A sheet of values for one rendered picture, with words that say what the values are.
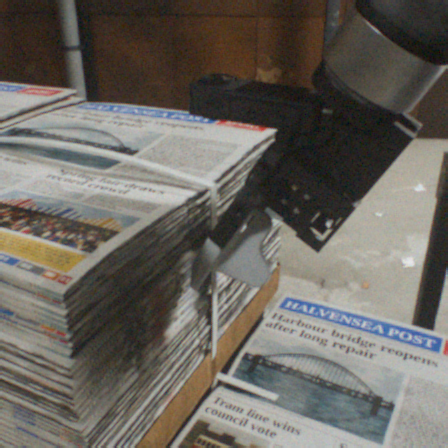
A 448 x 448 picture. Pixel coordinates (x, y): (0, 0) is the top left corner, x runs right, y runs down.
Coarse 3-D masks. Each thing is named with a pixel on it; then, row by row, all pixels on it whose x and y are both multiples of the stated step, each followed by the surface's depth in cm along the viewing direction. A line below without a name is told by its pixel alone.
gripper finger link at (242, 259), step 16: (240, 208) 43; (256, 224) 43; (272, 224) 43; (208, 240) 44; (240, 240) 44; (256, 240) 44; (208, 256) 44; (224, 256) 44; (240, 256) 44; (256, 256) 44; (192, 272) 46; (208, 272) 46; (224, 272) 44; (240, 272) 44; (256, 272) 44; (192, 288) 47
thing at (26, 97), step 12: (0, 84) 77; (12, 84) 77; (24, 84) 77; (0, 96) 71; (12, 96) 71; (24, 96) 70; (36, 96) 70; (48, 96) 70; (60, 96) 70; (0, 108) 65; (12, 108) 65; (24, 108) 65; (36, 108) 67; (0, 120) 62
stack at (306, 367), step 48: (288, 336) 65; (336, 336) 65; (384, 336) 65; (432, 336) 65; (240, 384) 58; (288, 384) 58; (336, 384) 58; (384, 384) 58; (432, 384) 58; (192, 432) 52; (240, 432) 52; (288, 432) 52; (336, 432) 52; (384, 432) 53; (432, 432) 53
